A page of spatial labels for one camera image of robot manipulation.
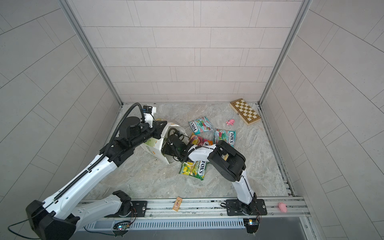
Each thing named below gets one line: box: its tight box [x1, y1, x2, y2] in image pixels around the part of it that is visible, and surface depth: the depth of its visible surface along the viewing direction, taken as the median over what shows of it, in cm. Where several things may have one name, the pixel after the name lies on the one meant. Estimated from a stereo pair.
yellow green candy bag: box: [179, 160, 207, 181], surface depth 84 cm
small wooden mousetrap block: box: [173, 196, 183, 212], surface depth 74 cm
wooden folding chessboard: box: [229, 98, 262, 126], surface depth 111 cm
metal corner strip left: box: [57, 0, 124, 107], surface depth 88 cm
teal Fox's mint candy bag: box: [188, 116, 214, 135], surface depth 102 cm
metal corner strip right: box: [258, 0, 313, 106], surface depth 84 cm
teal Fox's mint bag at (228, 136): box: [213, 128, 236, 148], surface depth 96 cm
